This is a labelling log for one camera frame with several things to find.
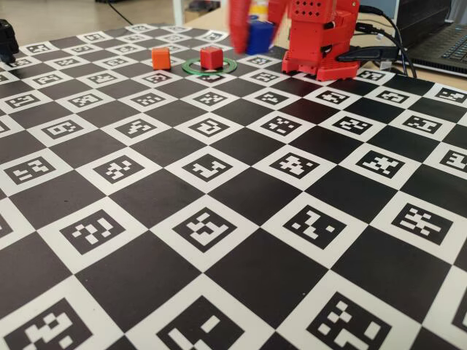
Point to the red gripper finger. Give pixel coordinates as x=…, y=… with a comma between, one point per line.
x=239, y=25
x=279, y=12

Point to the blue cube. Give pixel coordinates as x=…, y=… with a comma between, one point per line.
x=261, y=38

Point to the red cube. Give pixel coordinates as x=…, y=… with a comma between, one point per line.
x=211, y=58

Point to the orange cube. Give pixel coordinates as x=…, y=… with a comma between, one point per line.
x=161, y=60

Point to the red robot arm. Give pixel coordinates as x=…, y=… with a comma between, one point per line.
x=310, y=40

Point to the white table leg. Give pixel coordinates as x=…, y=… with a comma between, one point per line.
x=178, y=11

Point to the black flat plug adapter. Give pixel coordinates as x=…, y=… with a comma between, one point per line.
x=368, y=54

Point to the pale blue panel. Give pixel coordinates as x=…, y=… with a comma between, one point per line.
x=388, y=5

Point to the black laptop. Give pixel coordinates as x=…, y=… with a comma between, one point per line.
x=430, y=22

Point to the black white marker checkerboard mat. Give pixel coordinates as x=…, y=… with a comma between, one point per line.
x=233, y=255

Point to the black clamp device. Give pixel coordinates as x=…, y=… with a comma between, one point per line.
x=7, y=40

